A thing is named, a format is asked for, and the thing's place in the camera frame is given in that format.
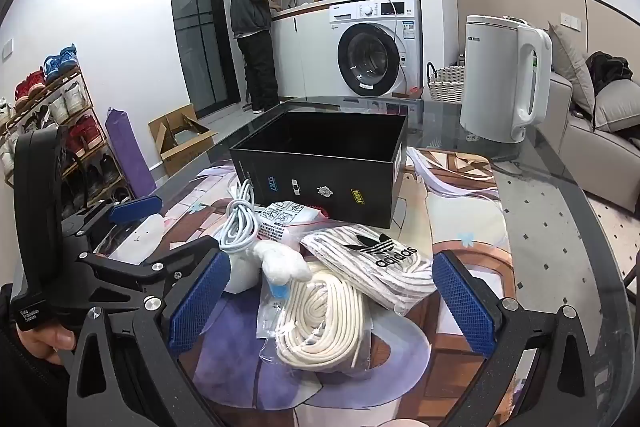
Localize dark clothing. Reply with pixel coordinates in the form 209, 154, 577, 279
586, 51, 635, 95

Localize clear printed packet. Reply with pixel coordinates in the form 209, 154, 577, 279
256, 202, 327, 246

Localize white plush toy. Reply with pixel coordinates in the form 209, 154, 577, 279
222, 238, 314, 300

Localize bagged striped laces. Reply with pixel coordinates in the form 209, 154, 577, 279
300, 229, 435, 315

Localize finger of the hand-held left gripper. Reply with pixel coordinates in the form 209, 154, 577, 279
75, 196, 164, 239
75, 241, 224, 294

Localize printed table mat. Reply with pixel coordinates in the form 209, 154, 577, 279
90, 147, 516, 427

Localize bagged cream rope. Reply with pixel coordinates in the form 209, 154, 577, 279
256, 259, 376, 375

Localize black cardboard box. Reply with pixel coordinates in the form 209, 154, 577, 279
229, 111, 410, 229

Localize person's left hand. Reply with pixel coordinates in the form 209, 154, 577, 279
15, 322, 77, 355

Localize shoe rack with shoes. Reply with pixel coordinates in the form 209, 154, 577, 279
0, 44, 126, 208

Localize white electric kettle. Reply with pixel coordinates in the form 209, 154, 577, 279
459, 14, 553, 142

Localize white kitchen counter cabinet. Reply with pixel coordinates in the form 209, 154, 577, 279
270, 0, 335, 100

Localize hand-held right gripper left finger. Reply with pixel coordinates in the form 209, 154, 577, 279
65, 251, 232, 427

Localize white cable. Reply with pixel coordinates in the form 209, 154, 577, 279
216, 179, 262, 254

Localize wicker basket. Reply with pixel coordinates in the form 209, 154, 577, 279
426, 63, 467, 104

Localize dark glass fridge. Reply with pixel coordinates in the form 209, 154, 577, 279
168, 0, 241, 118

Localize beige cushion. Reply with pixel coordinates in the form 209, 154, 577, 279
547, 22, 596, 118

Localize brown cardboard box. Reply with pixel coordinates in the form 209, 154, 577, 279
148, 103, 219, 178

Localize grey sofa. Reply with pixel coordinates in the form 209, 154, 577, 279
537, 52, 640, 218

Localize white washing machine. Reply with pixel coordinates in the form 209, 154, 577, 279
327, 0, 423, 98

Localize purple yoga mat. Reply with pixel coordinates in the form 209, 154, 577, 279
105, 107, 157, 200

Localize wooden shoe rack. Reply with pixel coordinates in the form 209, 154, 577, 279
0, 67, 132, 218

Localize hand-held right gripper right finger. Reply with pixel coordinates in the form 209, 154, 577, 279
431, 251, 601, 427

